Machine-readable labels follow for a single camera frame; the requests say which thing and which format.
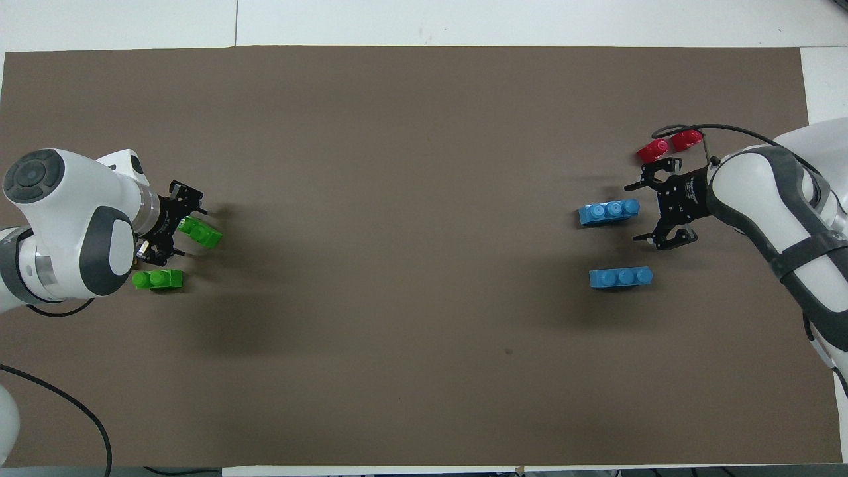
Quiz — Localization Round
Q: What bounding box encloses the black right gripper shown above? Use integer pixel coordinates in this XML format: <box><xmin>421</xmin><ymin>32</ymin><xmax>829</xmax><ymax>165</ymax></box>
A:
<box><xmin>624</xmin><ymin>158</ymin><xmax>713</xmax><ymax>251</ymax></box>

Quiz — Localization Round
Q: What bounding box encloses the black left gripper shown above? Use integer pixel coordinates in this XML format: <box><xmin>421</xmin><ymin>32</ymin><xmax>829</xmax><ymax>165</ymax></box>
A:
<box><xmin>138</xmin><ymin>180</ymin><xmax>209</xmax><ymax>266</ymax></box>

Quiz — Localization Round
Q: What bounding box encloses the green two-stud toy brick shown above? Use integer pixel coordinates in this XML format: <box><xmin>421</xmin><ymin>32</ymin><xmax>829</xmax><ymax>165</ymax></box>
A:
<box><xmin>132</xmin><ymin>269</ymin><xmax>184</xmax><ymax>291</ymax></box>
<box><xmin>178</xmin><ymin>217</ymin><xmax>223</xmax><ymax>250</ymax></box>

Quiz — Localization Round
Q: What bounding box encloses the blue three-stud toy brick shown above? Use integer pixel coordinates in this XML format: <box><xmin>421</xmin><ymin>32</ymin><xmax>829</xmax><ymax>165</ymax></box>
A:
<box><xmin>578</xmin><ymin>199</ymin><xmax>641</xmax><ymax>228</ymax></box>
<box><xmin>589</xmin><ymin>266</ymin><xmax>654</xmax><ymax>290</ymax></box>

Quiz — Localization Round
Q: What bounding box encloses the brown paper table mat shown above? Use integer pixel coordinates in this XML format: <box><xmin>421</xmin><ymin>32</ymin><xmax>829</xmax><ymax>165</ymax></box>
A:
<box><xmin>0</xmin><ymin>45</ymin><xmax>843</xmax><ymax>468</ymax></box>

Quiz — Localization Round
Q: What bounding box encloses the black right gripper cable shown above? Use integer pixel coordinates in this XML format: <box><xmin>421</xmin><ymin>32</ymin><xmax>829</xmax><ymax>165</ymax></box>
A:
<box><xmin>651</xmin><ymin>123</ymin><xmax>782</xmax><ymax>166</ymax></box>

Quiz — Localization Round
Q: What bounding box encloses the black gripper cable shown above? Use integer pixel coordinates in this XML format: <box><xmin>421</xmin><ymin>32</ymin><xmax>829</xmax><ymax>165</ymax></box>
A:
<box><xmin>0</xmin><ymin>363</ymin><xmax>113</xmax><ymax>477</ymax></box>
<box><xmin>651</xmin><ymin>123</ymin><xmax>782</xmax><ymax>166</ymax></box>

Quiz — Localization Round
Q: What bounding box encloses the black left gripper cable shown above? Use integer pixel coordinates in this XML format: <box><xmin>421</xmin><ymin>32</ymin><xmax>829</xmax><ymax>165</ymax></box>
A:
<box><xmin>0</xmin><ymin>363</ymin><xmax>113</xmax><ymax>477</ymax></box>

